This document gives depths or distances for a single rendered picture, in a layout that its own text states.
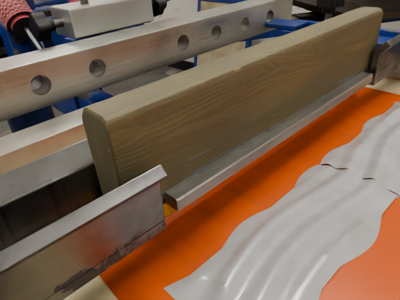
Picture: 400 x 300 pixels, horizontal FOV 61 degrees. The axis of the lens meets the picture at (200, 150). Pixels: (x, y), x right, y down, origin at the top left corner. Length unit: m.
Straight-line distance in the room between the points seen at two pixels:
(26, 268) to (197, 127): 0.13
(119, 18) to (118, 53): 0.07
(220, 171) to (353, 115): 0.22
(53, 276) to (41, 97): 0.25
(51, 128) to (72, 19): 0.16
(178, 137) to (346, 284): 0.14
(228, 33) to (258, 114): 0.31
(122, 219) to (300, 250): 0.11
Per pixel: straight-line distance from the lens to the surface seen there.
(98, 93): 0.64
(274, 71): 0.28
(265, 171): 0.31
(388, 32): 0.58
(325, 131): 0.39
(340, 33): 0.37
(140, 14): 0.52
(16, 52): 0.69
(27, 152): 0.34
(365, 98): 0.48
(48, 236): 0.17
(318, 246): 0.25
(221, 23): 0.55
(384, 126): 0.40
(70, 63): 0.41
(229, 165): 0.25
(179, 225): 0.26
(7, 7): 0.64
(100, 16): 0.49
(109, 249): 0.21
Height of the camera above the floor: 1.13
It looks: 31 degrees down
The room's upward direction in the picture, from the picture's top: 4 degrees counter-clockwise
